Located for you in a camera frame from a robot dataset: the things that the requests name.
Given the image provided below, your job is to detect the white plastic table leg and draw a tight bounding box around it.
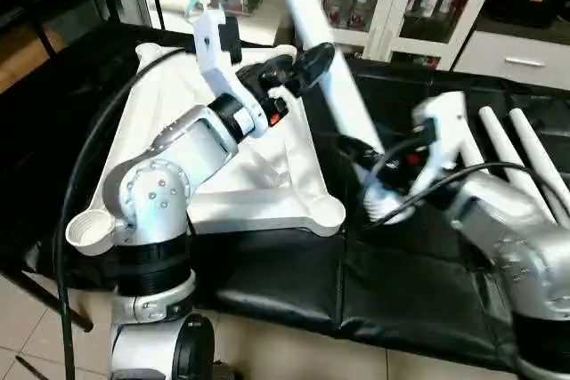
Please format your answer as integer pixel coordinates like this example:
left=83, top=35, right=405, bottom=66
left=508, top=108, right=570, bottom=225
left=478, top=106, right=546, bottom=187
left=265, top=0, right=419, bottom=225

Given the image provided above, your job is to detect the white plastic table top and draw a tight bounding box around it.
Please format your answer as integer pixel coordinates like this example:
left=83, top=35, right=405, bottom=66
left=67, top=40, right=348, bottom=258

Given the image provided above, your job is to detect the white glass door cabinet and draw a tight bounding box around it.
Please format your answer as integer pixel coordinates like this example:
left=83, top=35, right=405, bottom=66
left=305, top=0, right=497, bottom=65

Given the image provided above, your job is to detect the white drawer unit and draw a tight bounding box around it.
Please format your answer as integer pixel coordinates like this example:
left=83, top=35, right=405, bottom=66
left=451, top=29, right=570, bottom=92

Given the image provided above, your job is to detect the black work mat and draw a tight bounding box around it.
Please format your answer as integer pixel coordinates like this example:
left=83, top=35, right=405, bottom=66
left=0, top=20, right=570, bottom=374

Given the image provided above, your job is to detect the dark shelf unit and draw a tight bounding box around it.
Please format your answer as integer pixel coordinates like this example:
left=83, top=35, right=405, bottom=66
left=0, top=0, right=121, bottom=87

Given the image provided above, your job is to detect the black tripod stand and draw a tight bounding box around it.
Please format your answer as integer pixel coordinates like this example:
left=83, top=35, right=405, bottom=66
left=0, top=251, right=96, bottom=335

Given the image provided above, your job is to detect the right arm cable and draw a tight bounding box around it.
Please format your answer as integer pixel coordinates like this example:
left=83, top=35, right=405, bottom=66
left=338, top=126, right=570, bottom=221

